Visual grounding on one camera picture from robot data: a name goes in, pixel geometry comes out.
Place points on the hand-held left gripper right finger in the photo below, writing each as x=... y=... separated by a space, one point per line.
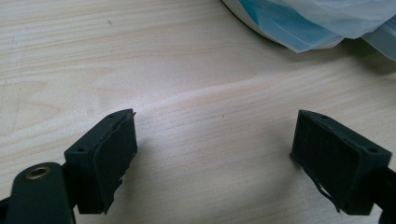
x=336 y=161

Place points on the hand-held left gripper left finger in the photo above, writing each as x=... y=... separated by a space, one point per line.
x=93 y=174

